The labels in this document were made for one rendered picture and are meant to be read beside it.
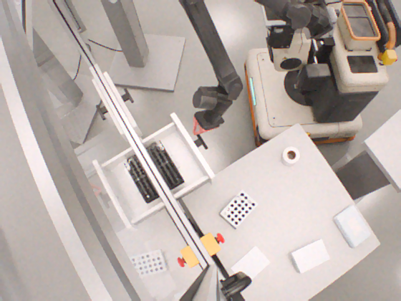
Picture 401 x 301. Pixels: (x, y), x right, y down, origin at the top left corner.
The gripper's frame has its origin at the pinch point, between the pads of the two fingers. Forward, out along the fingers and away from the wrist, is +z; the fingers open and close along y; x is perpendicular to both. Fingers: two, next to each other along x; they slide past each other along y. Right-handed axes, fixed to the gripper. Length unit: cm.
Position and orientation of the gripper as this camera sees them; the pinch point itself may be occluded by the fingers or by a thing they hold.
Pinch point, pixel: (197, 131)
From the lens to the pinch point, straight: 123.6
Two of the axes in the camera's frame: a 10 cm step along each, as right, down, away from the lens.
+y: -7.3, 2.4, -6.4
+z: -4.6, 5.2, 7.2
